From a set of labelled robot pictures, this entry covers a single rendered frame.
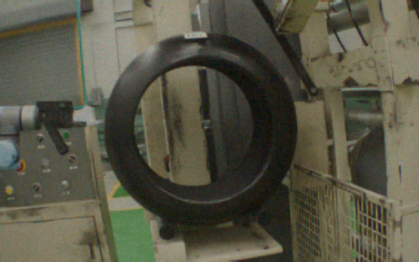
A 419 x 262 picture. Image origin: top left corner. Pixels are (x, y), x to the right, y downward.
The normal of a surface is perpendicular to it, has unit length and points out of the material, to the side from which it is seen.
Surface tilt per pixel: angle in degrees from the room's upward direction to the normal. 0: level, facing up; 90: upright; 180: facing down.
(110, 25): 90
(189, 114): 90
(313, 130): 90
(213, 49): 80
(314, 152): 90
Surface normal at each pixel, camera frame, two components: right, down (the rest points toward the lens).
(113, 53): 0.05, 0.07
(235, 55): 0.20, -0.12
